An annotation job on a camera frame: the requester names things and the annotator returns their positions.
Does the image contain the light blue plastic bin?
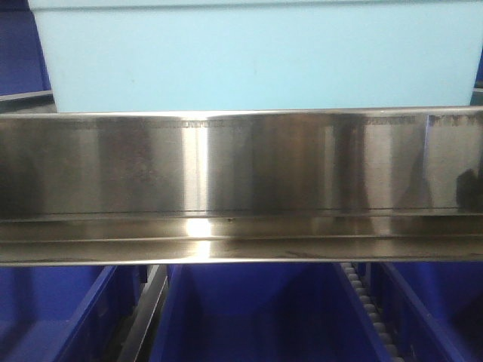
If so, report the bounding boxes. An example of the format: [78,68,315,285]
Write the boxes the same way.
[29,1,482,112]

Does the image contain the dark blue bin lower middle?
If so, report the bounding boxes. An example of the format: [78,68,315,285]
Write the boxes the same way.
[149,263,391,361]

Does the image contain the dark blue bin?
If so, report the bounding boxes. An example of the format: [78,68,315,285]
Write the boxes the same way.
[1,1,51,96]
[1,266,147,361]
[149,263,391,361]
[366,262,482,361]

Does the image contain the white roller track strip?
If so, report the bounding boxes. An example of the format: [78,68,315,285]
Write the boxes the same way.
[340,262,404,361]

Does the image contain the dark blue bin lower right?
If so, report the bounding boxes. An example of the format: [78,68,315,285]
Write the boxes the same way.
[366,262,482,361]

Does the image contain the dark blue bin lower left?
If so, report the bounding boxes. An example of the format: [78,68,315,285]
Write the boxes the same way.
[1,266,147,361]

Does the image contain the dark blue bin upper left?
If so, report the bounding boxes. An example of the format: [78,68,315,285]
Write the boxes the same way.
[1,1,51,96]

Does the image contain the stainless steel shelf front rail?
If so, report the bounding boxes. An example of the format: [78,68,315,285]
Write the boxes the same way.
[1,107,482,266]

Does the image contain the steel divider rail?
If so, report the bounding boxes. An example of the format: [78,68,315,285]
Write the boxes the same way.
[117,265,168,361]

